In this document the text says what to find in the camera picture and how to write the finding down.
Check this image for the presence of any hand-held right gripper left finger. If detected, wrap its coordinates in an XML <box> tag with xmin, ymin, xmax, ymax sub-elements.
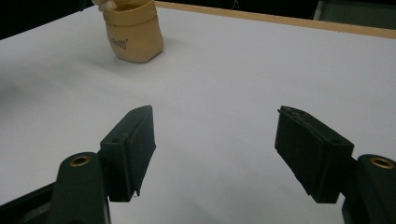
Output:
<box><xmin>98</xmin><ymin>105</ymin><xmax>157</xmax><ymax>203</ymax></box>

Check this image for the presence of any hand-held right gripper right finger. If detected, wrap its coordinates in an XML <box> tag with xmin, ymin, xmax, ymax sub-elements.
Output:
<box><xmin>274</xmin><ymin>105</ymin><xmax>356</xmax><ymax>204</ymax></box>

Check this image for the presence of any tan pen holder with bear figure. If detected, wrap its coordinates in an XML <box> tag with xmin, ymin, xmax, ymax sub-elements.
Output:
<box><xmin>92</xmin><ymin>0</ymin><xmax>164</xmax><ymax>64</ymax></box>

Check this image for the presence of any grey metal frame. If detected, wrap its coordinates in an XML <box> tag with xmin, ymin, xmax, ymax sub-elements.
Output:
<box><xmin>312</xmin><ymin>0</ymin><xmax>396</xmax><ymax>32</ymax></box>

